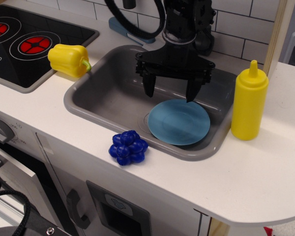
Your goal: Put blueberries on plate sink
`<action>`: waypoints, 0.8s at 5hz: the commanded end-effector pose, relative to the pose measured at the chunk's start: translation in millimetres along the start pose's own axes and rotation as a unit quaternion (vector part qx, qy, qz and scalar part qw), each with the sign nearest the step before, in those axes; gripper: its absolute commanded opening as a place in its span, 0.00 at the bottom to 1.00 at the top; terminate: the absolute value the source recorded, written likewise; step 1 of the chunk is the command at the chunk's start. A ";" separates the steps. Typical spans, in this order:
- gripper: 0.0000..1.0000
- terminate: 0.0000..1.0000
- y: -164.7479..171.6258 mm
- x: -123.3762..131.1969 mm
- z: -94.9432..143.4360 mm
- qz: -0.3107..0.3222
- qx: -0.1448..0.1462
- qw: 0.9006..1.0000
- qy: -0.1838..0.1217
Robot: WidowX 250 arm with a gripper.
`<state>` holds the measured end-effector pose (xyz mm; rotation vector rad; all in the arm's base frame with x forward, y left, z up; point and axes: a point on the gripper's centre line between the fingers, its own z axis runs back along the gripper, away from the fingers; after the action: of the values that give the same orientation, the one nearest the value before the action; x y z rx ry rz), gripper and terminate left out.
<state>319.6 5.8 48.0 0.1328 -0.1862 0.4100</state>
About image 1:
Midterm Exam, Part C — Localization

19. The grey dishwasher panel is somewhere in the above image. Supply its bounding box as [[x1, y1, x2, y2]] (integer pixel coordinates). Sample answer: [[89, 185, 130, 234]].
[[86, 180, 152, 236]]

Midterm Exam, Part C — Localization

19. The grey oven knob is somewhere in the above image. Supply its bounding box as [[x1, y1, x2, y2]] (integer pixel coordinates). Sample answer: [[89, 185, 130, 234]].
[[0, 120, 15, 144]]

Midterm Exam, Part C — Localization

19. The blue flat toy piece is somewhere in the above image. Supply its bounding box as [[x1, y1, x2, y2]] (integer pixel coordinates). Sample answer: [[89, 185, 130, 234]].
[[108, 17, 155, 45]]

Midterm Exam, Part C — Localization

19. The grey toy sink basin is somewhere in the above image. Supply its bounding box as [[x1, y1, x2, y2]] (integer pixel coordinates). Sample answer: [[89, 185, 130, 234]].
[[64, 45, 236, 161]]

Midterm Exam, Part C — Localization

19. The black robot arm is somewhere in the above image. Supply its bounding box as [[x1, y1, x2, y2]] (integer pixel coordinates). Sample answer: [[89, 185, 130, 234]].
[[135, 0, 216, 102]]

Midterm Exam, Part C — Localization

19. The yellow toy bell pepper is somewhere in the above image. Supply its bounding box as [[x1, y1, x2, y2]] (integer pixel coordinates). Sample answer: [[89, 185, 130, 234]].
[[48, 44, 91, 78]]

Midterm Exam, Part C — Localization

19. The yellow squeeze bottle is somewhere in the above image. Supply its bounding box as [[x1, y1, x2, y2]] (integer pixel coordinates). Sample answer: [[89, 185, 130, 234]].
[[231, 60, 269, 141]]

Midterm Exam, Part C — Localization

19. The black toy stovetop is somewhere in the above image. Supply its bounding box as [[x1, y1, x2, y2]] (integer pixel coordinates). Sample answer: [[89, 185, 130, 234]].
[[0, 5, 99, 93]]

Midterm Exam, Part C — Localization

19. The blue toy blueberries cluster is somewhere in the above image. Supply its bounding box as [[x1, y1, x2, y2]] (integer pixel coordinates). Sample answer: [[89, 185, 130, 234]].
[[109, 130, 148, 166]]

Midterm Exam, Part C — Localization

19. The light wooden side post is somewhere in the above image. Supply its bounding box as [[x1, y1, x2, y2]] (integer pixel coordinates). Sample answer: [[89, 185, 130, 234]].
[[263, 0, 295, 79]]

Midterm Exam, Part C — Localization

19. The white oven door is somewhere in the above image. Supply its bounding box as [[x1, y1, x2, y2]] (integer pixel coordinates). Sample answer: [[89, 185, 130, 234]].
[[0, 149, 47, 214]]

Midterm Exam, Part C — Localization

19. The black metal foreground base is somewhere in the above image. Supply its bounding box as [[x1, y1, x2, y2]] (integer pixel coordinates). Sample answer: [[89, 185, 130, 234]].
[[0, 212, 69, 236]]

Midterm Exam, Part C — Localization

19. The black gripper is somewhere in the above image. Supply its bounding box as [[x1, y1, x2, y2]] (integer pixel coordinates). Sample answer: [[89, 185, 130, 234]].
[[135, 44, 215, 102]]

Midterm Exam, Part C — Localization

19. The light blue plate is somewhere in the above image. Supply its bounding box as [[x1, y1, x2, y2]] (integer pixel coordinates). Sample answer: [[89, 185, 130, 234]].
[[147, 99, 210, 146]]

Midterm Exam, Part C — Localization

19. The black braided foreground cable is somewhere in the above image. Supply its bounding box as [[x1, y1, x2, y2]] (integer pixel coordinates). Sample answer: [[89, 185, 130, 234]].
[[0, 190, 31, 236]]

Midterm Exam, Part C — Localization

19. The black toy faucet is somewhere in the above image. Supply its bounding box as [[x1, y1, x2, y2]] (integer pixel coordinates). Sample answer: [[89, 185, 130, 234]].
[[192, 7, 216, 56]]

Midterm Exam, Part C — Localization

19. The grey cabinet door handle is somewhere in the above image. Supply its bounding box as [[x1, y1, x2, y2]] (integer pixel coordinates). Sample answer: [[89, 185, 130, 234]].
[[66, 189, 90, 230]]

